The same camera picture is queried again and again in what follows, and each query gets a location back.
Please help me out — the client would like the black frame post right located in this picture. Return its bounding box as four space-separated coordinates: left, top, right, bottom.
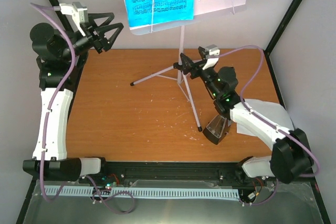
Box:
264 0 320 54

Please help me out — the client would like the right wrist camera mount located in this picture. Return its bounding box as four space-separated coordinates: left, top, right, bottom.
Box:
198 45 220 70

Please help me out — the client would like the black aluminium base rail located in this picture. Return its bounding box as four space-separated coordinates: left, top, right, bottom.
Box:
34 161 316 190

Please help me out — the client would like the white sheet music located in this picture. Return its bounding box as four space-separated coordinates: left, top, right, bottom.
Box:
245 99 294 130

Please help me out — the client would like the light blue cable duct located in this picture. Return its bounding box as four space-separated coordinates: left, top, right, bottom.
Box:
45 185 239 201

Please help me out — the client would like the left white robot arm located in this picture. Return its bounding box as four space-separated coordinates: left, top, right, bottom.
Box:
23 13 123 184

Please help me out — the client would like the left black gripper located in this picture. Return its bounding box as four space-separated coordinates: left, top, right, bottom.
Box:
61 12 124 61

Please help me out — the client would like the black metronome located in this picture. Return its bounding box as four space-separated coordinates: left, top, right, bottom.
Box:
203 115 232 145

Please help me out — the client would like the green led circuit board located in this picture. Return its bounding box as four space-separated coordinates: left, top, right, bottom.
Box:
101 174 119 189

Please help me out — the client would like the white music stand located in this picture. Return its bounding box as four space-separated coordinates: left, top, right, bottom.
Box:
117 0 250 132

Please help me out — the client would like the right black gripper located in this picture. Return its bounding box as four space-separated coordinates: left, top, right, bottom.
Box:
180 54 221 98

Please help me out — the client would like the clear plastic metronome cover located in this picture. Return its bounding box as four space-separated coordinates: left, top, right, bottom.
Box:
206 115 226 138

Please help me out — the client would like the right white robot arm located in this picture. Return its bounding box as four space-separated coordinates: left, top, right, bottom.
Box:
174 54 317 184

